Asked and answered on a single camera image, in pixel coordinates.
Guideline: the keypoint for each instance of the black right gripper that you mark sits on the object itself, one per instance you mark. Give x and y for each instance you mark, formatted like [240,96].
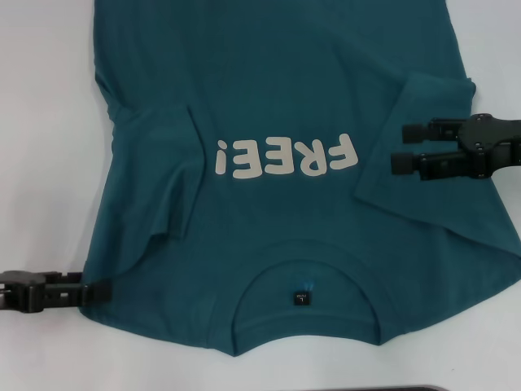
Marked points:
[496,142]

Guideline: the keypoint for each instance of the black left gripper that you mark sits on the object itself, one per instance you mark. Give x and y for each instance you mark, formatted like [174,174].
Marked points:
[20,291]

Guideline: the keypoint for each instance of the teal FREE print T-shirt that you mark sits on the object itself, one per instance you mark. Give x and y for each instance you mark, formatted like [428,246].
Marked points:
[285,81]

